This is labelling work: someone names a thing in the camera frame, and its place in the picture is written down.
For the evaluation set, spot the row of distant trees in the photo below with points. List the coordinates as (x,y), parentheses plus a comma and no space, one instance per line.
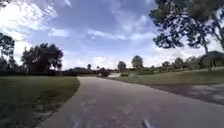
(136,61)

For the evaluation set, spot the dark low hedge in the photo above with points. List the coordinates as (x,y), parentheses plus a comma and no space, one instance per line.
(80,71)

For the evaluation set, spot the grey asphalt path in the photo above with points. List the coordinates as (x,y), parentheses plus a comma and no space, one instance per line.
(110,103)

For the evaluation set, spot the grass verge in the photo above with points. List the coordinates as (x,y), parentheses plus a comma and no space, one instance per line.
(173,78)

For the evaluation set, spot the robot's own part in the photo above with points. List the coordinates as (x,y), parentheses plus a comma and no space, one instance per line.
(147,124)
(76,124)

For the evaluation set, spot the dark clump of trees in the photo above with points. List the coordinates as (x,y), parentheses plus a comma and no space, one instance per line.
(41,58)

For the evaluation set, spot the large spreading tree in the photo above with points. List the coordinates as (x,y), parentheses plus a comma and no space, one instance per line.
(176,23)

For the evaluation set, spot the grass field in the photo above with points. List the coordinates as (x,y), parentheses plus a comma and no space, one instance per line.
(30,96)

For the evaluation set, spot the dark asphalt driveway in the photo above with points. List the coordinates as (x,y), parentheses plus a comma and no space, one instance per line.
(200,92)

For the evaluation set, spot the dark tree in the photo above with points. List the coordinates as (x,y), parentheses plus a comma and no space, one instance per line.
(6,46)

